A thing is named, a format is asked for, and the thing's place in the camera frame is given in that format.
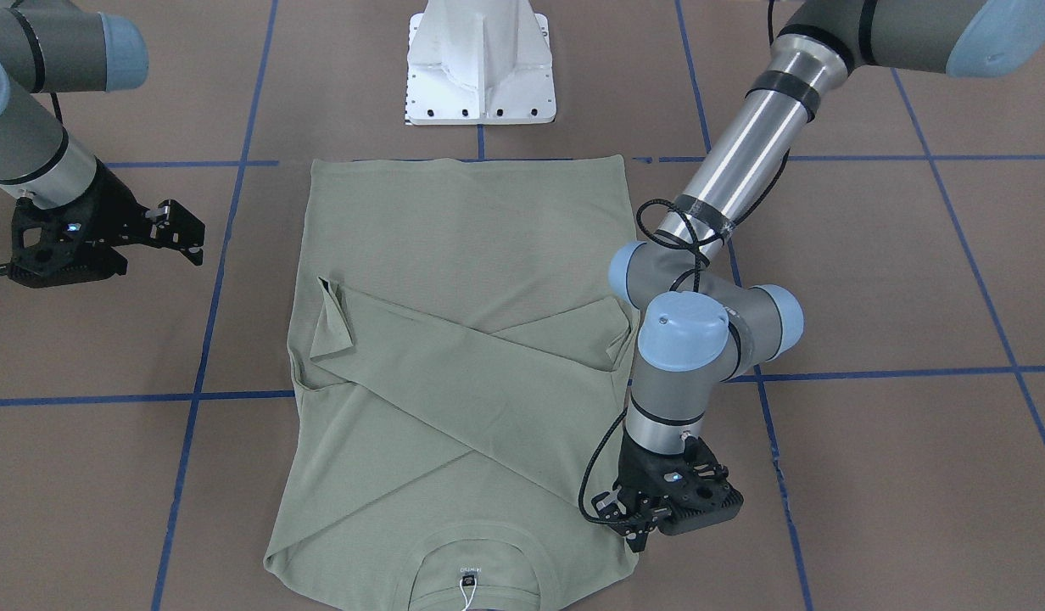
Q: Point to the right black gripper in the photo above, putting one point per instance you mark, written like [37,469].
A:
[113,210]

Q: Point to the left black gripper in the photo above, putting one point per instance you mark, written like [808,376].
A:
[632,469]

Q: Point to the olive green long-sleeve shirt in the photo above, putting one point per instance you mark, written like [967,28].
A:
[456,354]

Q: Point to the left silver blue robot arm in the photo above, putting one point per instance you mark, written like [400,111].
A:
[697,330]

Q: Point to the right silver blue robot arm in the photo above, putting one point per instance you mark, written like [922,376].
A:
[48,48]

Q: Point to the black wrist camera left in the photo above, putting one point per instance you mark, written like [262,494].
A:
[698,497]

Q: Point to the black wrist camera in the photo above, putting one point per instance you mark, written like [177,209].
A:
[698,497]
[56,247]

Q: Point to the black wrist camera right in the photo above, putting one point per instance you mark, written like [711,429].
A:
[56,247]

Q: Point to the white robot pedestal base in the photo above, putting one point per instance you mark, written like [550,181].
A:
[479,63]

